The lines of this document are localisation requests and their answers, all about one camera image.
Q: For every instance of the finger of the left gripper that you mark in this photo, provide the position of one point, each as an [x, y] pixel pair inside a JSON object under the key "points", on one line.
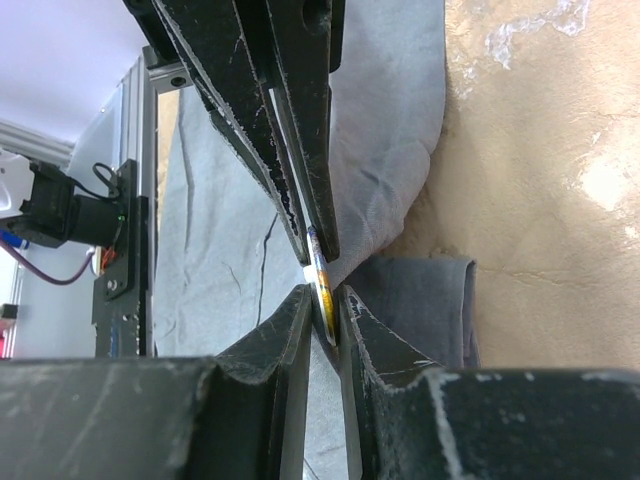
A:
{"points": [[294, 46], [206, 35]]}

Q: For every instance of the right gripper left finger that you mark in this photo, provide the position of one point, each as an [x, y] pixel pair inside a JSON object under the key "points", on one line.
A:
{"points": [[238, 415]]}

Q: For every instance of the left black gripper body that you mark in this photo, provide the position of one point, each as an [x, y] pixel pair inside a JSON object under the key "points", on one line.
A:
{"points": [[167, 72]]}

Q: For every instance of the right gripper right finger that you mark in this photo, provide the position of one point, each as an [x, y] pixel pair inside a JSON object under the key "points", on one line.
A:
{"points": [[407, 417]]}

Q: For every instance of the grey button shirt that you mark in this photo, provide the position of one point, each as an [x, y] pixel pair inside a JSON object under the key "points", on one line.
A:
{"points": [[226, 262]]}

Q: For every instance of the yellow oval brooch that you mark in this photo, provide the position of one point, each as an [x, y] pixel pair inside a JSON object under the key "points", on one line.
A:
{"points": [[316, 275]]}

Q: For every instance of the aluminium rail frame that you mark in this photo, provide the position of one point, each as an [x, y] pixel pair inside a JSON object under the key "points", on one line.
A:
{"points": [[130, 150]]}

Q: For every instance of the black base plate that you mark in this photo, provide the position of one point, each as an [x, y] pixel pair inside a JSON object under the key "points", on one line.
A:
{"points": [[120, 260]]}

